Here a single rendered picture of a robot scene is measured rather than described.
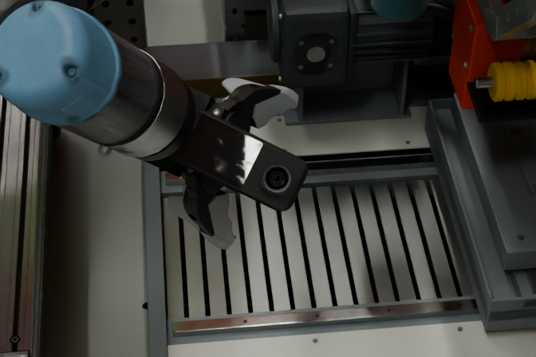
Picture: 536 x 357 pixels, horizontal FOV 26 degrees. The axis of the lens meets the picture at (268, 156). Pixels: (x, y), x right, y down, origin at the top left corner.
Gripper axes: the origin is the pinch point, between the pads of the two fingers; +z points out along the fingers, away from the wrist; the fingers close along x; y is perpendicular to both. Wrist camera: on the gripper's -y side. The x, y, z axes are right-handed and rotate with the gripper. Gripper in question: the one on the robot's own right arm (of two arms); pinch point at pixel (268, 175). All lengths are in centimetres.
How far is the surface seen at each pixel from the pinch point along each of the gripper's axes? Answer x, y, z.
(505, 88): -27, 3, 66
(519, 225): -12, -1, 92
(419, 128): -24, 31, 120
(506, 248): -8, -1, 88
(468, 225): -9, 8, 97
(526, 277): -5, -5, 94
